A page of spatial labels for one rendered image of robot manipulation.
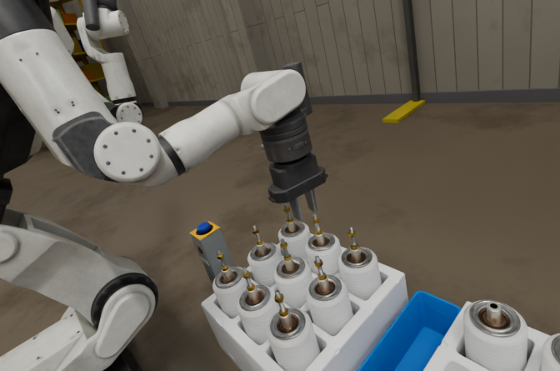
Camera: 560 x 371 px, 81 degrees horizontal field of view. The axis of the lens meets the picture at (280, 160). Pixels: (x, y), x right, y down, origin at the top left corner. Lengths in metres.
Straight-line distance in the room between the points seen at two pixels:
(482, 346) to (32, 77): 0.79
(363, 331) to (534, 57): 2.03
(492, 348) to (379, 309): 0.25
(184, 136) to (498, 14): 2.24
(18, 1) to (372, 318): 0.84
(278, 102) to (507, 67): 2.14
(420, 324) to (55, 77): 0.94
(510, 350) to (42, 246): 0.84
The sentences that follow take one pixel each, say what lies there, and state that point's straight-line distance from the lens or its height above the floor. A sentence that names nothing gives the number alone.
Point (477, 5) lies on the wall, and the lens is 2.54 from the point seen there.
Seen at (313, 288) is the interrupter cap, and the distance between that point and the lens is 0.80.
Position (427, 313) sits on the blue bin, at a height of 0.05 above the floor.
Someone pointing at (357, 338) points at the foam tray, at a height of 0.15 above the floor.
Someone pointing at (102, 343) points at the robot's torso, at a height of 0.31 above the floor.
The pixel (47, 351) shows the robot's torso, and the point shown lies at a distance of 0.91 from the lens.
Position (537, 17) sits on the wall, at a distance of 2.47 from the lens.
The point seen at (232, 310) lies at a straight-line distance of 0.93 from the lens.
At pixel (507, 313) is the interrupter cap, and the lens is 0.75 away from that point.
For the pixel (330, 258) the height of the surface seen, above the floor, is 0.23.
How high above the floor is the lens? 0.81
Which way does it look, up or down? 22 degrees down
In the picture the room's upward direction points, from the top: 16 degrees counter-clockwise
